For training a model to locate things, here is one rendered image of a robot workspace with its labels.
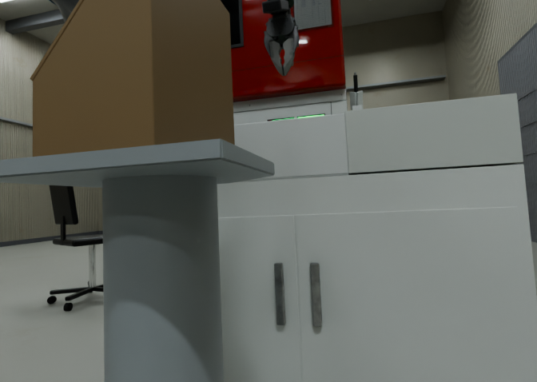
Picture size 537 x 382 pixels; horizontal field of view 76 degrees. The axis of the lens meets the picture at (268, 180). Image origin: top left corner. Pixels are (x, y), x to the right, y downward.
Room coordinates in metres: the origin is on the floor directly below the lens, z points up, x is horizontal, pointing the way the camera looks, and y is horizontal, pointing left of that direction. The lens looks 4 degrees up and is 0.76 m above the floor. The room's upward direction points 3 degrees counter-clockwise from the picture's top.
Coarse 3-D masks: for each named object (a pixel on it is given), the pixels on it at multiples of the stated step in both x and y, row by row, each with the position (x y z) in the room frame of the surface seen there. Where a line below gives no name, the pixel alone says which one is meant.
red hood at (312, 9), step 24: (240, 0) 1.44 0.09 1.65; (264, 0) 1.42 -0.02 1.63; (312, 0) 1.37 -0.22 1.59; (336, 0) 1.35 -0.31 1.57; (240, 24) 1.44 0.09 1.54; (264, 24) 1.42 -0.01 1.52; (312, 24) 1.37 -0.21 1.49; (336, 24) 1.35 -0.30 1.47; (240, 48) 1.45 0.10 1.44; (264, 48) 1.42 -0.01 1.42; (312, 48) 1.37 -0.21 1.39; (336, 48) 1.35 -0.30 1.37; (240, 72) 1.45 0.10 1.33; (264, 72) 1.42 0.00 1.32; (288, 72) 1.40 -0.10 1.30; (312, 72) 1.38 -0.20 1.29; (336, 72) 1.35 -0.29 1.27; (240, 96) 1.45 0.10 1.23; (264, 96) 1.45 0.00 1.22
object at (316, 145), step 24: (288, 120) 0.82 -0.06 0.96; (312, 120) 0.81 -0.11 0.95; (336, 120) 0.79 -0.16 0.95; (240, 144) 0.85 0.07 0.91; (264, 144) 0.83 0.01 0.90; (288, 144) 0.82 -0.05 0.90; (312, 144) 0.81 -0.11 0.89; (336, 144) 0.79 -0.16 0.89; (288, 168) 0.82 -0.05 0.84; (312, 168) 0.81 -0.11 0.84; (336, 168) 0.79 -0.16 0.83
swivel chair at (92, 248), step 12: (60, 192) 2.86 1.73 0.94; (72, 192) 2.77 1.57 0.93; (60, 204) 2.90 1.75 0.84; (72, 204) 2.77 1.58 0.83; (60, 216) 2.94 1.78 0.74; (72, 216) 2.77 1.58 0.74; (60, 240) 2.94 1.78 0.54; (72, 240) 2.78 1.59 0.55; (84, 240) 2.81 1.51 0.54; (96, 240) 2.88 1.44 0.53; (72, 288) 3.04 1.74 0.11; (84, 288) 3.06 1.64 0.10; (96, 288) 3.04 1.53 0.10; (48, 300) 3.00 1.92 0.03
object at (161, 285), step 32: (0, 160) 0.38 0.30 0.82; (32, 160) 0.37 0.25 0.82; (64, 160) 0.36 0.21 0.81; (96, 160) 0.35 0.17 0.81; (128, 160) 0.34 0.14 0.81; (160, 160) 0.33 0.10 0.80; (192, 160) 0.33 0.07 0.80; (224, 160) 0.32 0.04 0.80; (256, 160) 0.42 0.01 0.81; (128, 192) 0.43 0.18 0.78; (160, 192) 0.43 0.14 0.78; (192, 192) 0.45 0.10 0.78; (128, 224) 0.43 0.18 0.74; (160, 224) 0.43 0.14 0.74; (192, 224) 0.45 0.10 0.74; (128, 256) 0.43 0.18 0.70; (160, 256) 0.43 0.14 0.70; (192, 256) 0.45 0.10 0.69; (128, 288) 0.43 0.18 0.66; (160, 288) 0.43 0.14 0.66; (192, 288) 0.45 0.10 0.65; (128, 320) 0.43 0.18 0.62; (160, 320) 0.43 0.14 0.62; (192, 320) 0.45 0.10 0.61; (128, 352) 0.43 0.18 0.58; (160, 352) 0.43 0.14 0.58; (192, 352) 0.45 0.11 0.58
